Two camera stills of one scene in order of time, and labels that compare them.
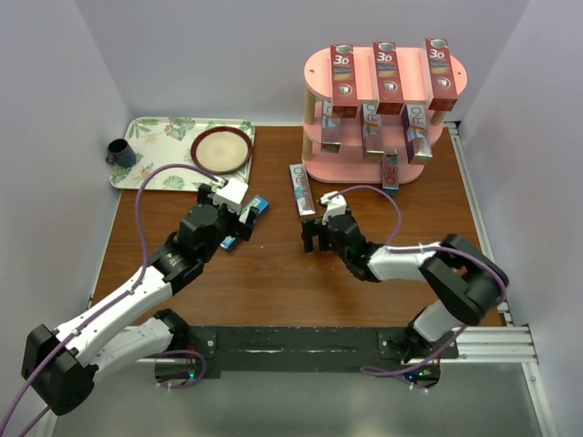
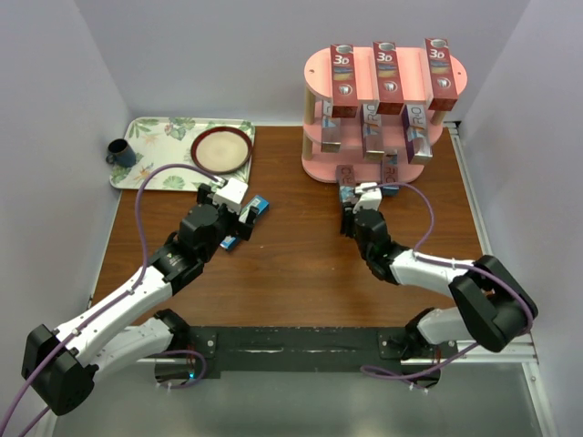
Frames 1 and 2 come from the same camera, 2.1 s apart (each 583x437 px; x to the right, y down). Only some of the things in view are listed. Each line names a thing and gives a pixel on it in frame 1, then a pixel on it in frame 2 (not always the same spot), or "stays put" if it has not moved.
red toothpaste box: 343,88 stays put
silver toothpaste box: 302,190 to 346,178
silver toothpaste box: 330,129 stays put
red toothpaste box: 441,78 stays put
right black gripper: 311,229 to 347,218
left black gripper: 239,229 stays put
